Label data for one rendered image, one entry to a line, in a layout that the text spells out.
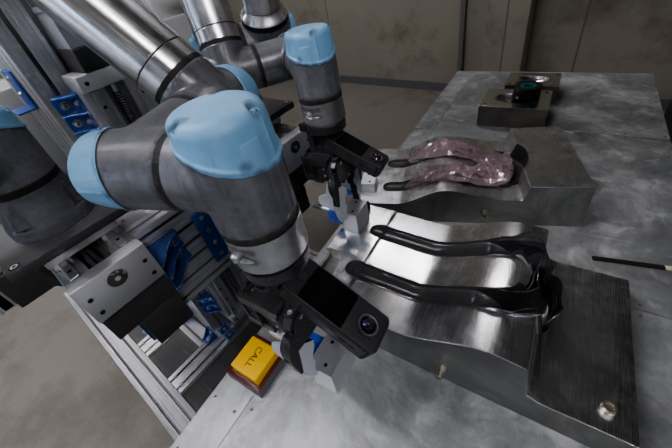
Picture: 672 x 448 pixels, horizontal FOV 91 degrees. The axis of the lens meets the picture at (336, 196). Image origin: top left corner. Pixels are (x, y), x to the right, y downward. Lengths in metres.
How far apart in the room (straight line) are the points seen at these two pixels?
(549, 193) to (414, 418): 0.51
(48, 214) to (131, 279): 0.19
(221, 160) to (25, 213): 0.60
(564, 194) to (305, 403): 0.64
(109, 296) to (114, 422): 1.16
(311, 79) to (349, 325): 0.37
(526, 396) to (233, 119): 0.50
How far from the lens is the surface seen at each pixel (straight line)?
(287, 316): 0.37
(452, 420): 0.61
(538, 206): 0.84
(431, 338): 0.54
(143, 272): 0.76
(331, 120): 0.57
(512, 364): 0.51
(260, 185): 0.25
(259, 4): 0.89
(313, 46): 0.53
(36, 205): 0.80
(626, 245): 0.89
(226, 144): 0.23
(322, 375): 0.48
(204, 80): 0.40
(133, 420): 1.82
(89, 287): 0.73
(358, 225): 0.69
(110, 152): 0.33
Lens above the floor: 1.38
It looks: 37 degrees down
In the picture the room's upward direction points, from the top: 12 degrees counter-clockwise
